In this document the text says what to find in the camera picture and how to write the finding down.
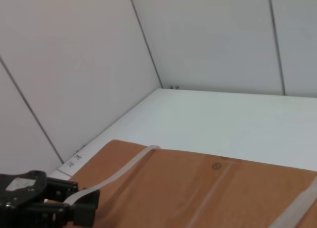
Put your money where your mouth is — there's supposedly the left gripper finger block tip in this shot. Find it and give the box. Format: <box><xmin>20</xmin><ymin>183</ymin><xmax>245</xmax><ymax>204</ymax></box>
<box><xmin>37</xmin><ymin>187</ymin><xmax>101</xmax><ymax>228</ymax></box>

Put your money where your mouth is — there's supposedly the left gripper finger flat bar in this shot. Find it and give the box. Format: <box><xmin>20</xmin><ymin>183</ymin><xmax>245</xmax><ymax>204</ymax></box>
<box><xmin>47</xmin><ymin>177</ymin><xmax>79</xmax><ymax>202</ymax></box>

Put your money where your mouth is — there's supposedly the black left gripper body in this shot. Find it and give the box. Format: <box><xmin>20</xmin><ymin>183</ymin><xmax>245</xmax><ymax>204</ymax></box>
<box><xmin>0</xmin><ymin>170</ymin><xmax>48</xmax><ymax>228</ymax></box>

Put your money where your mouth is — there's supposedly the white plastic packing strap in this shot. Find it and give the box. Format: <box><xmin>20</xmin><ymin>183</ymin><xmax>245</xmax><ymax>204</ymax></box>
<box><xmin>268</xmin><ymin>176</ymin><xmax>317</xmax><ymax>228</ymax></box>
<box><xmin>63</xmin><ymin>144</ymin><xmax>163</xmax><ymax>204</ymax></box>

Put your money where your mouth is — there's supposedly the brown cardboard box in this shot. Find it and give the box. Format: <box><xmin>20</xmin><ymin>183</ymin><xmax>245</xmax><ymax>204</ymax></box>
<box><xmin>67</xmin><ymin>138</ymin><xmax>317</xmax><ymax>228</ymax></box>

